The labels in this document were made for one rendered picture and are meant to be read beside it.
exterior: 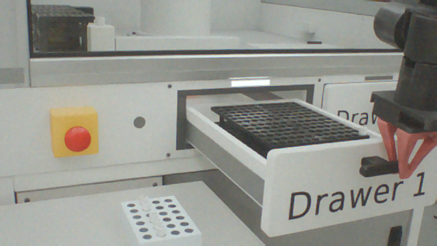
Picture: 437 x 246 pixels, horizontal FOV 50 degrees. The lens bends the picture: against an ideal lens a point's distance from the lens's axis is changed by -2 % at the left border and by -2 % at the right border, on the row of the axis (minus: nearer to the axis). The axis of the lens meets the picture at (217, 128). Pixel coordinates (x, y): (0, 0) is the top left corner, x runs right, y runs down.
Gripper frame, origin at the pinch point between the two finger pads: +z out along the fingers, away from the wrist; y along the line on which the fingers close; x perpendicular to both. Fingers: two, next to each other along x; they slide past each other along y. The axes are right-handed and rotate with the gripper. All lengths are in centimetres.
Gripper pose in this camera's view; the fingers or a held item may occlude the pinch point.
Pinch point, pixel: (401, 170)
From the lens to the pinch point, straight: 65.5
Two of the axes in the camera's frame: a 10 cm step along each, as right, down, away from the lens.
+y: -3.8, -3.7, 8.5
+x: -9.2, 0.8, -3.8
